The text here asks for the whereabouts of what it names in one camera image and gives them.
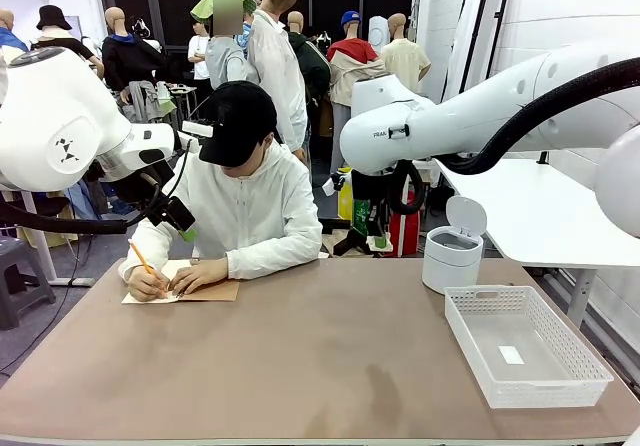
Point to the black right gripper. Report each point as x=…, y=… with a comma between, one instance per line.
x=370, y=186

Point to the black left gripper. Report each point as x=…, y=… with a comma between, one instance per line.
x=135, y=191

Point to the yellow pencil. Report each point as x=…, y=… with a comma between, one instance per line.
x=140, y=257

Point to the spiral notebook brown cover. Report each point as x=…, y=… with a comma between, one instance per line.
x=220, y=291

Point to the person's right forearm white sleeve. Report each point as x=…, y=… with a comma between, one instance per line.
x=155, y=236

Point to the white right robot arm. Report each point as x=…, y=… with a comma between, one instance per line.
x=500, y=111

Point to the person's left forearm white sleeve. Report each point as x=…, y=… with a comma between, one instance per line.
x=275, y=258

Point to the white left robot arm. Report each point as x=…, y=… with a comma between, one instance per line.
x=45, y=116

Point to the person's left hand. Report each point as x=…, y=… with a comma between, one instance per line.
x=205, y=273

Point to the person's right hand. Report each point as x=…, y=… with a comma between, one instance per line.
x=142, y=288

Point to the green recycling bin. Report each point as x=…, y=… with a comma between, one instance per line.
x=361, y=216

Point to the black and wood stand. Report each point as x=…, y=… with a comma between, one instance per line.
x=350, y=240

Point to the yellow recycling bin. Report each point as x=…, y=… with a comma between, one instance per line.
x=345, y=206

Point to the white lidded trash can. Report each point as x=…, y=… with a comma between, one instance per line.
x=447, y=266

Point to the blue denim garment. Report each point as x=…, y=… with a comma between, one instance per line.
x=82, y=201

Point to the person's white hoodie torso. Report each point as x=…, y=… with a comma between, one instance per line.
x=265, y=201

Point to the hanging grey garment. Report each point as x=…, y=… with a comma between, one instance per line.
x=145, y=101

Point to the black baseball cap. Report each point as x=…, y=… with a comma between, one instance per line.
x=240, y=116

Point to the small background table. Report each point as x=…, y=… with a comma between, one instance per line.
x=182, y=90

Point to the white desk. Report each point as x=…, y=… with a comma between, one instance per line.
x=525, y=206

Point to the grey step stool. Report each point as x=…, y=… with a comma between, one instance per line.
x=20, y=256

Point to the mannequin grey vest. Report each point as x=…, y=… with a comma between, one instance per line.
x=225, y=66

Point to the mannequin black sweater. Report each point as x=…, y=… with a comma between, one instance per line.
x=130, y=61

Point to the mannequin cream shirt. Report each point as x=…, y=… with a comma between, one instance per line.
x=405, y=61

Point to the mannequin red beige jacket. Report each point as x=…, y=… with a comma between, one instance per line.
x=350, y=61

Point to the person in white t-shirt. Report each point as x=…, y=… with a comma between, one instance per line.
x=200, y=51

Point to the mannequin dark green hoodie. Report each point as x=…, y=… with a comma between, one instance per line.
x=310, y=66

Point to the tall mannequin white jacket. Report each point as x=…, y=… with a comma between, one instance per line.
x=275, y=76

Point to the white torso form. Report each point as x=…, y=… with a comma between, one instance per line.
x=377, y=33

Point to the mannequin dark top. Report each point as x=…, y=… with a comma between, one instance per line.
x=65, y=43

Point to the blue cap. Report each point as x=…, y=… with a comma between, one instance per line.
x=351, y=17

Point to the white perforated plastic basket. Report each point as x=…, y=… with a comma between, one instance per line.
x=525, y=378

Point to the black bucket hat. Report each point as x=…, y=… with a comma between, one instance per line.
x=52, y=18

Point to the mannequin blue white top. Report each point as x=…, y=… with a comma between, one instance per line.
x=10, y=41

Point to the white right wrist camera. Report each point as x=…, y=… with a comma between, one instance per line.
x=334, y=186

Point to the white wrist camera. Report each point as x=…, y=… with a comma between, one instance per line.
x=197, y=127
x=334, y=186

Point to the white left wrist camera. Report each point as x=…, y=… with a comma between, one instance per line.
x=197, y=127

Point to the white stand frame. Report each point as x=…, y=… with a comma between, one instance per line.
x=42, y=246

